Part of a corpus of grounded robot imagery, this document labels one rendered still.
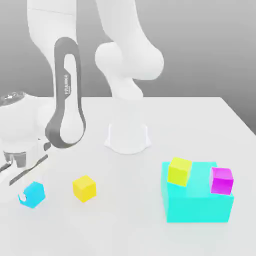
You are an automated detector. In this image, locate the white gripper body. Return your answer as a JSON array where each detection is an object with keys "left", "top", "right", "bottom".
[{"left": 0, "top": 153, "right": 50, "bottom": 194}]

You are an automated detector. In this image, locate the small blue cube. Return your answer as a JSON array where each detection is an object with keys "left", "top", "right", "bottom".
[{"left": 18, "top": 180, "right": 46, "bottom": 209}]

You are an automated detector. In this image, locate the small lime yellow cube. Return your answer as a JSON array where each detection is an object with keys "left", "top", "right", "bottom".
[{"left": 167, "top": 156, "right": 193, "bottom": 188}]

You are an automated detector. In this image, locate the small magenta cube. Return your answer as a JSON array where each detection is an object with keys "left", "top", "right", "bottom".
[{"left": 209, "top": 166, "right": 234, "bottom": 196}]

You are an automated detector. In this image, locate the large cyan box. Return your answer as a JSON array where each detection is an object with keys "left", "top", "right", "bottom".
[{"left": 161, "top": 161, "right": 235, "bottom": 224}]

